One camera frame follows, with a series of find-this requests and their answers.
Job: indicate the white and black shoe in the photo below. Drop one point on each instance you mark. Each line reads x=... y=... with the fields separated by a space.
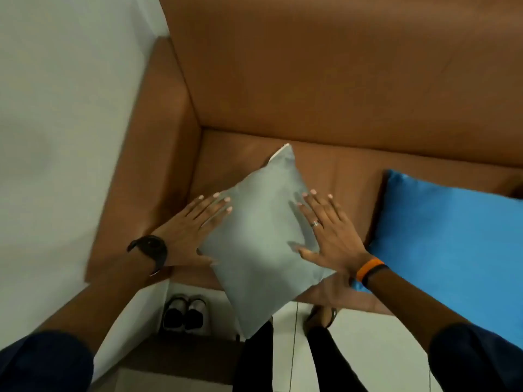
x=197 y=316
x=175 y=314

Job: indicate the person's right forearm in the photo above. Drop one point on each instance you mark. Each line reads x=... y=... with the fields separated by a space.
x=412 y=306

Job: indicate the person's left little finger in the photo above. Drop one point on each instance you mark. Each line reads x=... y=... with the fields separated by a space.
x=193 y=204

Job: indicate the navy right sleeve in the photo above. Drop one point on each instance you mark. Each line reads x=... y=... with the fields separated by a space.
x=478 y=359

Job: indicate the orange wristband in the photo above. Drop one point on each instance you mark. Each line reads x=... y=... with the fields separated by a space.
x=369 y=267

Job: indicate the person's left forearm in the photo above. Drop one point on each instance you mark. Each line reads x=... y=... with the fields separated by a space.
x=106 y=298

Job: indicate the person's right middle finger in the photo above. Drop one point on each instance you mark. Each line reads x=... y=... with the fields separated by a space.
x=315 y=212

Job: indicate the brown leather sofa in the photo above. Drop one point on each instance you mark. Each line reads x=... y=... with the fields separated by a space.
x=347 y=77

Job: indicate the black wristwatch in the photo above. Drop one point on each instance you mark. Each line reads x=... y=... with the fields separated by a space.
x=153 y=248

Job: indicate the person's right foot in sandal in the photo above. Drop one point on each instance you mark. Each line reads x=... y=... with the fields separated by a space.
x=319 y=316

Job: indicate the person's right hand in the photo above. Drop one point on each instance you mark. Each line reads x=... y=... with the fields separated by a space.
x=339 y=244

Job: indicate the person's right little finger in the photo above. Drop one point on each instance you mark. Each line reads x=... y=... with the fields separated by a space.
x=337 y=208

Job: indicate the navy sleeve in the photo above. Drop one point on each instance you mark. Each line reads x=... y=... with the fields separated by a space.
x=45 y=363
x=478 y=359

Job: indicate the person's left hand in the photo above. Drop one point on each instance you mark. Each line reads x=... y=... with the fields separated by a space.
x=184 y=240

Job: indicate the person's left leg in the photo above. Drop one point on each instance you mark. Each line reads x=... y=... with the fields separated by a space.
x=255 y=363

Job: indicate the black wristband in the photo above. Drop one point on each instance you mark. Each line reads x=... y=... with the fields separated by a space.
x=375 y=272

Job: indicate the person's leg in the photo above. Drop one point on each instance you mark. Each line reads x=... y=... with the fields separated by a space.
x=333 y=363
x=255 y=363

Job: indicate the brown low stool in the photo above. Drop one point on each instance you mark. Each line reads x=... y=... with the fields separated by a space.
x=184 y=357

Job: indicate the grey cushion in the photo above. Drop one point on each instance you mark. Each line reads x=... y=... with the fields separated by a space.
x=261 y=240

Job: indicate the blue cushion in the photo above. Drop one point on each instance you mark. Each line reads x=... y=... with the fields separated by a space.
x=445 y=244

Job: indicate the person's right leg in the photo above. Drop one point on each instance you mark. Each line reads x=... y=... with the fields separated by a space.
x=333 y=363

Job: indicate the navy left sleeve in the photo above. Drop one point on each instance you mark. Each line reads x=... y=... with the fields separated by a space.
x=45 y=363

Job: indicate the person's right thumb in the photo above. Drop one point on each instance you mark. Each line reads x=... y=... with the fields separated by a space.
x=311 y=255

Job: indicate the person's left middle finger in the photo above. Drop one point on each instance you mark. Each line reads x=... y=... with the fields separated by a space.
x=214 y=213

